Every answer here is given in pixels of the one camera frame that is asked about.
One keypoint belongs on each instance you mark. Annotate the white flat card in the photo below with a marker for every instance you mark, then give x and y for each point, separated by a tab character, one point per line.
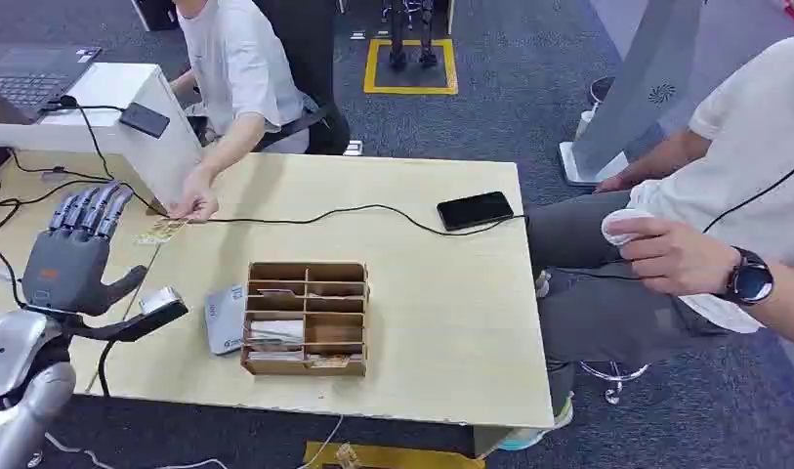
275	355

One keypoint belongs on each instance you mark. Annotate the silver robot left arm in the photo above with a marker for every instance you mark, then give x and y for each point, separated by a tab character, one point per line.
15	362

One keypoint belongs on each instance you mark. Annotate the black wristwatch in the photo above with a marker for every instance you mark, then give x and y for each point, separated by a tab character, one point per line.
749	279

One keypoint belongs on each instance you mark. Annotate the person's left hand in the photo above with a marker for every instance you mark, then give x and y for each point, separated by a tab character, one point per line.
675	255

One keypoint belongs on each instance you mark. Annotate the white and green shoe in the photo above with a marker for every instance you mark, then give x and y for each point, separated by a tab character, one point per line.
552	424

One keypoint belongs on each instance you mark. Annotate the dark laptop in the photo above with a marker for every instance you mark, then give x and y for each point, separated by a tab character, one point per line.
28	77

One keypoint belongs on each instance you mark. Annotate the person's right hand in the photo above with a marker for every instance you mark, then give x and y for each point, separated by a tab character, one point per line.
615	184

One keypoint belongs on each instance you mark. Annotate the chrome stool base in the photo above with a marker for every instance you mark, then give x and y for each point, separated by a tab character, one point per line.
613	379

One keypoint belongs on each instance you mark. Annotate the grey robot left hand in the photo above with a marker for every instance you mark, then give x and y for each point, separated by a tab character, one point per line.
66	268

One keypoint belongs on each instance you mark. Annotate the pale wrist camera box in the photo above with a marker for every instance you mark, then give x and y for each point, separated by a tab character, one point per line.
158	300

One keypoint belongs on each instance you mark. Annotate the white raised desk shelf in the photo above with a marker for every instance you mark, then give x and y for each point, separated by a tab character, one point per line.
125	110

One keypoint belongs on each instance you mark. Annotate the black robot legs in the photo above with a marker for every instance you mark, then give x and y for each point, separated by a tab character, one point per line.
411	32

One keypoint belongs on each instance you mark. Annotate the white cards stack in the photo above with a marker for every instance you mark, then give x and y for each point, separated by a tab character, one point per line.
277	331

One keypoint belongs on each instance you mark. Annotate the small black flat device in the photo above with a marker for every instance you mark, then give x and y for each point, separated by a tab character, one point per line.
144	120

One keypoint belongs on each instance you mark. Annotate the tan card in box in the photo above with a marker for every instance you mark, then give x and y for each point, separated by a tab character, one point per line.
328	361

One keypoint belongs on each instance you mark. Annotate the white round object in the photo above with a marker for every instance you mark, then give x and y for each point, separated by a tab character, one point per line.
620	220

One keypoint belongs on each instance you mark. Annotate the wooden card box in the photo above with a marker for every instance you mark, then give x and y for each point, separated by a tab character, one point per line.
335	317

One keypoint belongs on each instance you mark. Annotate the person's hand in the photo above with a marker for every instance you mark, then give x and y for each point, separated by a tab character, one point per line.
196	197

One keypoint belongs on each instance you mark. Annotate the white standing pillar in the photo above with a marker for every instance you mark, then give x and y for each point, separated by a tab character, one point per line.
636	97

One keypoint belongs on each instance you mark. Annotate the black round bin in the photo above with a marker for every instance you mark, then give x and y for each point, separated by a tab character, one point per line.
600	90

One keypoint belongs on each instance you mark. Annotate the person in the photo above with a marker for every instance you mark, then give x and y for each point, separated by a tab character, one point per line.
746	162
241	65

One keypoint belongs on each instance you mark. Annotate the pale grey card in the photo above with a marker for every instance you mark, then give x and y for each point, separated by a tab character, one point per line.
223	320

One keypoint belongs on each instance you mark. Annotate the black smartphone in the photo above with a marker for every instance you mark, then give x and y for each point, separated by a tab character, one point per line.
475	210

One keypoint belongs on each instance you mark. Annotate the tan printed card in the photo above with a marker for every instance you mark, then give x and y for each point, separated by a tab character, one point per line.
158	230

